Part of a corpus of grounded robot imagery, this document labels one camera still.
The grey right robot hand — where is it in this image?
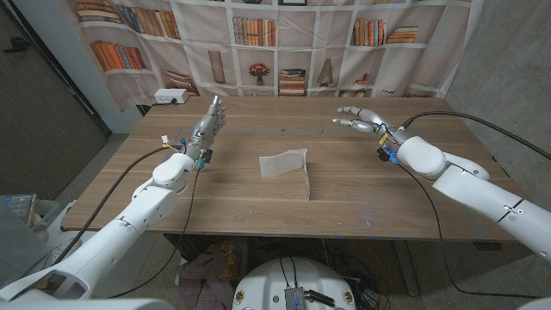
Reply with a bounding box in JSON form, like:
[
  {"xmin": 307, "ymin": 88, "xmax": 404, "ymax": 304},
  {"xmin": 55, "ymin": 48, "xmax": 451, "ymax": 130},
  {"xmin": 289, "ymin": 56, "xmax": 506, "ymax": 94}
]
[{"xmin": 331, "ymin": 105, "xmax": 410, "ymax": 146}]

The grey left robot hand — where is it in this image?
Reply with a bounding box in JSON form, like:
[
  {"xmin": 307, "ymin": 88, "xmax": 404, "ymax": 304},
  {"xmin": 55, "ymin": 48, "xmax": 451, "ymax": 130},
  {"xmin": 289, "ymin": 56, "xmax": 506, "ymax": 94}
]
[{"xmin": 184, "ymin": 95, "xmax": 228, "ymax": 163}]

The white power strip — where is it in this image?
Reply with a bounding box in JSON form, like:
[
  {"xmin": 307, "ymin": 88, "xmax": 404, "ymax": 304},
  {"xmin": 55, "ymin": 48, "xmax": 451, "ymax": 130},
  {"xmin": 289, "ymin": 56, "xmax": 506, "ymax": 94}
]
[{"xmin": 153, "ymin": 88, "xmax": 189, "ymax": 105}]

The printed bookshelf backdrop cloth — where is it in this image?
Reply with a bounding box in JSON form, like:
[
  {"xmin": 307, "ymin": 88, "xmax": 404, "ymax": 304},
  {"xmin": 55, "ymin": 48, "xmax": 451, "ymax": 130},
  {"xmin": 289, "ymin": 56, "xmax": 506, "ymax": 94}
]
[{"xmin": 59, "ymin": 0, "xmax": 486, "ymax": 113}]

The crumpled purple brown cloth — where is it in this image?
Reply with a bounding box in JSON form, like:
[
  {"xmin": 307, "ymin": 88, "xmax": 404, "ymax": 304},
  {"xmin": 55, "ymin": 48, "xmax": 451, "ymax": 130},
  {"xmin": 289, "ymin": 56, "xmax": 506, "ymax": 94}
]
[{"xmin": 176, "ymin": 243, "xmax": 242, "ymax": 310}]

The grey metal table leg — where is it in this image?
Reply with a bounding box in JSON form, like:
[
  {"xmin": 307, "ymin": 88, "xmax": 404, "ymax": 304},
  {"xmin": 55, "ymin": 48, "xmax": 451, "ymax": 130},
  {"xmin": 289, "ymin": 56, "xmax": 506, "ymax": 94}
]
[{"xmin": 393, "ymin": 239, "xmax": 421, "ymax": 297}]

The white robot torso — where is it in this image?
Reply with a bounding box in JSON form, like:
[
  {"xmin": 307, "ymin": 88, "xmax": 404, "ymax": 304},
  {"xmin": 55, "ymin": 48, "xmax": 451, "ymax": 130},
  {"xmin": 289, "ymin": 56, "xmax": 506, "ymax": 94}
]
[{"xmin": 232, "ymin": 257, "xmax": 357, "ymax": 310}]

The black bar on torso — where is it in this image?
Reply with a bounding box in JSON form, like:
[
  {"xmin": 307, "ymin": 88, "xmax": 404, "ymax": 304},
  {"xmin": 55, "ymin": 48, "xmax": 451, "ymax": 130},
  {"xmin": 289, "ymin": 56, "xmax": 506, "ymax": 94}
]
[{"xmin": 307, "ymin": 289, "xmax": 336, "ymax": 307}]

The grey finned electronics module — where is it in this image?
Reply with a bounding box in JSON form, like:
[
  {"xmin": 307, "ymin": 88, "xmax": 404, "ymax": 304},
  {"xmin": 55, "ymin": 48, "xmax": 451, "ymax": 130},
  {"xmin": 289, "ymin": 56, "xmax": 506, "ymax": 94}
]
[{"xmin": 283, "ymin": 287, "xmax": 306, "ymax": 310}]

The clear plastic bin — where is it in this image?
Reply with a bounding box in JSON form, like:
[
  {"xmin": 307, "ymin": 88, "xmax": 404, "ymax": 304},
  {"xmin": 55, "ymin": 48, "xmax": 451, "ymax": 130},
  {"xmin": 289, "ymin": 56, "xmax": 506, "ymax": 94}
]
[{"xmin": 0, "ymin": 193, "xmax": 59, "ymax": 229}]

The person's grey trouser leg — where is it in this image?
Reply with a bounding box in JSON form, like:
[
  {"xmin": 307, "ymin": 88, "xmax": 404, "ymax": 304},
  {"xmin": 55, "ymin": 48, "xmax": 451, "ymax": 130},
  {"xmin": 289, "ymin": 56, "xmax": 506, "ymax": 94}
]
[{"xmin": 0, "ymin": 201, "xmax": 53, "ymax": 289}]

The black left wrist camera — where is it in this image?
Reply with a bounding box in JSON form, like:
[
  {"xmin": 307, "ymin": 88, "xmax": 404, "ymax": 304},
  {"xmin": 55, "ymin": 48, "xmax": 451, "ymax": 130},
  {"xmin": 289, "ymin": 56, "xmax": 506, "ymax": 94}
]
[{"xmin": 197, "ymin": 148, "xmax": 214, "ymax": 170}]

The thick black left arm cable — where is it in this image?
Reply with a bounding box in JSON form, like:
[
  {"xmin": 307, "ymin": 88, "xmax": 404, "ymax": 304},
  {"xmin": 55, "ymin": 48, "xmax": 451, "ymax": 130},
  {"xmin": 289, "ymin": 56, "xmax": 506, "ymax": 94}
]
[{"xmin": 51, "ymin": 145, "xmax": 184, "ymax": 264}]

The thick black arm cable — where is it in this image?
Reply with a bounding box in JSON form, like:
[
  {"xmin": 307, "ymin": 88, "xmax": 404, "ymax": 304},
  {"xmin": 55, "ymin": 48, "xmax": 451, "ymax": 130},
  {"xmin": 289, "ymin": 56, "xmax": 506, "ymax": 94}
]
[
  {"xmin": 399, "ymin": 110, "xmax": 551, "ymax": 161},
  {"xmin": 51, "ymin": 145, "xmax": 184, "ymax": 264}
]

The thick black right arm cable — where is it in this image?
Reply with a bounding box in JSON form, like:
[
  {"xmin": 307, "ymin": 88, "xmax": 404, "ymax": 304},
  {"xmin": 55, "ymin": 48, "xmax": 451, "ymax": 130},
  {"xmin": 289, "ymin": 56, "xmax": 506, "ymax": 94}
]
[{"xmin": 399, "ymin": 110, "xmax": 551, "ymax": 161}]

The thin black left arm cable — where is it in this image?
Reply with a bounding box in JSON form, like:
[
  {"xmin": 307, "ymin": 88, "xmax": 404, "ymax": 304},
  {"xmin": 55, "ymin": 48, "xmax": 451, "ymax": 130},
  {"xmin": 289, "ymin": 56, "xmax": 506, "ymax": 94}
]
[{"xmin": 107, "ymin": 165, "xmax": 202, "ymax": 299}]

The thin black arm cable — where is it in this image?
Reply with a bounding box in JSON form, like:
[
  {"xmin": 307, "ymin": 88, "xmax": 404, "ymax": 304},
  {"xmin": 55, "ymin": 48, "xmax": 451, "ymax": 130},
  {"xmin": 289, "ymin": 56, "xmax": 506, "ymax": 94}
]
[
  {"xmin": 107, "ymin": 165, "xmax": 202, "ymax": 299},
  {"xmin": 398, "ymin": 163, "xmax": 539, "ymax": 299}
]

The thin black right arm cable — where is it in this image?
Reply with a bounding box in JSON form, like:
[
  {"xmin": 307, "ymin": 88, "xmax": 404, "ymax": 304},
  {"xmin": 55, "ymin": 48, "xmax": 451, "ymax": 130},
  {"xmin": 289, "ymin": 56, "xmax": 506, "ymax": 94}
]
[{"xmin": 398, "ymin": 163, "xmax": 539, "ymax": 299}]

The black door handle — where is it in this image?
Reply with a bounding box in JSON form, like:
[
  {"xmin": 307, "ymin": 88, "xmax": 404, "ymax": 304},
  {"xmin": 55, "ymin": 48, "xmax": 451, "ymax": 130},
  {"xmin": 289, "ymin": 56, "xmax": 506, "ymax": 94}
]
[{"xmin": 3, "ymin": 36, "xmax": 32, "ymax": 55}]

